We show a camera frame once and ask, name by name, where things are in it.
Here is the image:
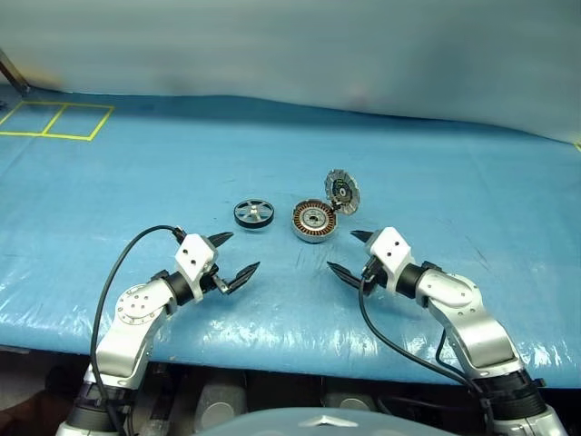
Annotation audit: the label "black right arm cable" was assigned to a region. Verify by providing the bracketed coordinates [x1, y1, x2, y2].
[357, 267, 496, 426]

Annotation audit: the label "silver round motor cover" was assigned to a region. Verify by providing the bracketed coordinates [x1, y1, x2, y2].
[323, 167, 361, 215]

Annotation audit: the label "blue plastic table cover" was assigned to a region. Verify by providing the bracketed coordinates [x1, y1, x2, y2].
[0, 81, 581, 390]

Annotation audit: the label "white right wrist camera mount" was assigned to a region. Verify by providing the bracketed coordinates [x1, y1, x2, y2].
[366, 226, 417, 292]

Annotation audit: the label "large grey rounded cylinder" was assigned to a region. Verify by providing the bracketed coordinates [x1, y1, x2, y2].
[193, 382, 249, 431]

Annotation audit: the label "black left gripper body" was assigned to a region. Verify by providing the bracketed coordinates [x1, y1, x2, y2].
[198, 262, 229, 297]

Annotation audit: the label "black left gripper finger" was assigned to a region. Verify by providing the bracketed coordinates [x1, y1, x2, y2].
[222, 261, 261, 297]
[209, 231, 236, 250]

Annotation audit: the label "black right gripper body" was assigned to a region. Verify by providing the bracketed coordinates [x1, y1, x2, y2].
[360, 256, 388, 297]

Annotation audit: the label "metal corner post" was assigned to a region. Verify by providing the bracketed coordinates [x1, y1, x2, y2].
[0, 47, 31, 94]

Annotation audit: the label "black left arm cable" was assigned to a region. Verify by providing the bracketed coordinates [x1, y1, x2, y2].
[89, 225, 187, 436]

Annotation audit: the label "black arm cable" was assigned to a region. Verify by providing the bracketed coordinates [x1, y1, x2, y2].
[89, 225, 187, 436]
[357, 267, 496, 426]

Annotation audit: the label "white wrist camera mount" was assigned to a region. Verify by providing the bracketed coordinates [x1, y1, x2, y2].
[174, 233, 218, 303]
[366, 226, 417, 292]

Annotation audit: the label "small grey rounded cylinder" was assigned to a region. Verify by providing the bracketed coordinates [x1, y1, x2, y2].
[323, 391, 379, 413]

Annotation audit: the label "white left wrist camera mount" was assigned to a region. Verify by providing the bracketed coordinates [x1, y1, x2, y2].
[174, 233, 218, 303]

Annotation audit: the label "grey robot torso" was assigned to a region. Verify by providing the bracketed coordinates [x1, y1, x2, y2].
[190, 405, 387, 436]

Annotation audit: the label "silver motor stator copper windings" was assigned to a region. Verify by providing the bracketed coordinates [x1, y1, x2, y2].
[290, 199, 340, 245]

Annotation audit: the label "black spoked wheel disc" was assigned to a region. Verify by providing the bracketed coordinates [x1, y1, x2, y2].
[233, 198, 276, 232]

